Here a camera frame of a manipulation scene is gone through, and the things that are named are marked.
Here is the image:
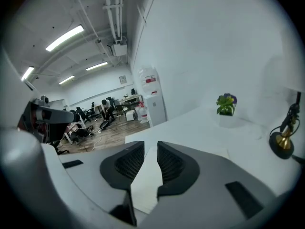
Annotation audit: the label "white ceiling box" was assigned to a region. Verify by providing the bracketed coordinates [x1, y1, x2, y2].
[112, 41, 128, 57]

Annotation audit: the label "ceiling light panel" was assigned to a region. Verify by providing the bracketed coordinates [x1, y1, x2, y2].
[20, 66, 35, 82]
[45, 24, 85, 52]
[58, 75, 75, 85]
[86, 61, 109, 72]

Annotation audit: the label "potted purple flower plant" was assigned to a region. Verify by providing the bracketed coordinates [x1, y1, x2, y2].
[215, 93, 240, 129]

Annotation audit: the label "light wooden desk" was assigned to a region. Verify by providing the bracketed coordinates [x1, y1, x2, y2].
[118, 94, 143, 105]

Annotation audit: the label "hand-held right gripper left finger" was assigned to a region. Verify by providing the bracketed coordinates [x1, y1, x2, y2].
[58, 141, 145, 227]

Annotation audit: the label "white ceiling pipes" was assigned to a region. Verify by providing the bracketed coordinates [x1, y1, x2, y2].
[102, 0, 125, 42]

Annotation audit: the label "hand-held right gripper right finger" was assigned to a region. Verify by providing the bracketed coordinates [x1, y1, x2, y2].
[140, 141, 279, 229]

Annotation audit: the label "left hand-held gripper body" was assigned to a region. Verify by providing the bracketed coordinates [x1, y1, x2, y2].
[18, 96, 52, 143]

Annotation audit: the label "white water dispenser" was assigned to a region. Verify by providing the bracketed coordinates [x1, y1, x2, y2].
[143, 94, 167, 128]

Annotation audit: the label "teal book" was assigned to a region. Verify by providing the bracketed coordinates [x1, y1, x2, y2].
[130, 146, 230, 215]

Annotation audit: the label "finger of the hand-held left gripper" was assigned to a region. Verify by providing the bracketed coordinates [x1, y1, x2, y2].
[39, 107, 81, 124]
[49, 123, 70, 143]

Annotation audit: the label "white floor cable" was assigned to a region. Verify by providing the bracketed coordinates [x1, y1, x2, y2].
[91, 132, 102, 150]

